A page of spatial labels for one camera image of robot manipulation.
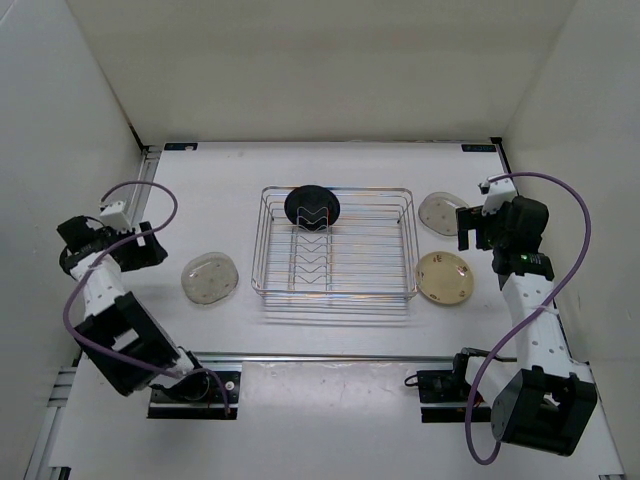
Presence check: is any beige ceramic plate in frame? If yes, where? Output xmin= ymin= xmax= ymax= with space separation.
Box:
xmin=416 ymin=251 xmax=475 ymax=306

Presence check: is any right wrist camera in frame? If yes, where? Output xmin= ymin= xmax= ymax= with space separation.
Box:
xmin=479 ymin=176 xmax=517 ymax=216

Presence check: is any chrome wire dish rack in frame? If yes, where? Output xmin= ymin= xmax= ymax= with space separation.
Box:
xmin=251 ymin=186 xmax=419 ymax=301

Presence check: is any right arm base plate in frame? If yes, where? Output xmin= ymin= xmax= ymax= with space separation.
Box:
xmin=404 ymin=370 xmax=470 ymax=424

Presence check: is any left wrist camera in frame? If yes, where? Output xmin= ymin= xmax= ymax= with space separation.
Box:
xmin=99 ymin=200 xmax=132 ymax=232

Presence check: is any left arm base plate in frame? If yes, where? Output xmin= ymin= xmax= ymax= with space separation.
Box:
xmin=147 ymin=364 xmax=242 ymax=421

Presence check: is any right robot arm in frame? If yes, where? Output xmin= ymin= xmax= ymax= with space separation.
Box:
xmin=449 ymin=195 xmax=597 ymax=457

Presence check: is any black round plate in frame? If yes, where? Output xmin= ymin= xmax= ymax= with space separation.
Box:
xmin=284 ymin=185 xmax=341 ymax=232

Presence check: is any clear glass plate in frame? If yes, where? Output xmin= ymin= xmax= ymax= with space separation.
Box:
xmin=418 ymin=192 xmax=469 ymax=236
xmin=181 ymin=252 xmax=239 ymax=305

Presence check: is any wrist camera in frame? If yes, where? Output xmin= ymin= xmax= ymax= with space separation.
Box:
xmin=99 ymin=200 xmax=132 ymax=232
xmin=479 ymin=176 xmax=517 ymax=216

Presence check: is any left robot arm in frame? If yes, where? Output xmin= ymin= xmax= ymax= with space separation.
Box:
xmin=57 ymin=216 xmax=215 ymax=402

